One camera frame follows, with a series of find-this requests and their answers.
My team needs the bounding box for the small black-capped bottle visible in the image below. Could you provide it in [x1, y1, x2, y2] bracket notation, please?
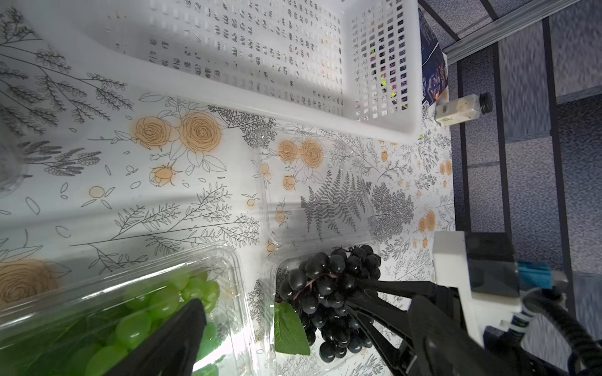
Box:
[434, 92, 493, 127]

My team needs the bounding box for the dark blue snack bag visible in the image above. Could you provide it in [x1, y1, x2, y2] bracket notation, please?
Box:
[419, 10, 448, 106]

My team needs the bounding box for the clear clamshell container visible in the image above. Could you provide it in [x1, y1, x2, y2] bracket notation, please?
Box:
[1, 135, 27, 197]
[256, 126, 415, 376]
[1, 244, 259, 375]

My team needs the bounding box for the floral tablecloth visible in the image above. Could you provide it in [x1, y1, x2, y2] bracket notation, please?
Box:
[1, 1, 456, 375]

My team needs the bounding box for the white plastic basket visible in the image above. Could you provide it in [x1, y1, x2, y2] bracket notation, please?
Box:
[17, 1, 423, 144]

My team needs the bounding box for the black grape bunch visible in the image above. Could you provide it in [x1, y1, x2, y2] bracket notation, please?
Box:
[275, 244, 382, 333]

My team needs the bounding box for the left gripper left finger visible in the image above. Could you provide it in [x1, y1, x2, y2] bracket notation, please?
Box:
[106, 299, 207, 376]

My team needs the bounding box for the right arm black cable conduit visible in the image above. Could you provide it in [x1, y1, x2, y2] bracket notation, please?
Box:
[521, 286, 602, 376]

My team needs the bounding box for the right aluminium frame post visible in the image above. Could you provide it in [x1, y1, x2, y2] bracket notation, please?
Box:
[444, 0, 579, 64]

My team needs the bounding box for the green grape bunch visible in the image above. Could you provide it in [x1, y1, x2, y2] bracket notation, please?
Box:
[1, 272, 220, 375]

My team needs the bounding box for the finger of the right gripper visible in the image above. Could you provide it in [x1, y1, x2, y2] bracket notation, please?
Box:
[345, 300, 419, 375]
[357, 279, 461, 320]

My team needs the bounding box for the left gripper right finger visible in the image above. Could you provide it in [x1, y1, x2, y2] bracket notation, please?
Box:
[408, 296, 508, 376]

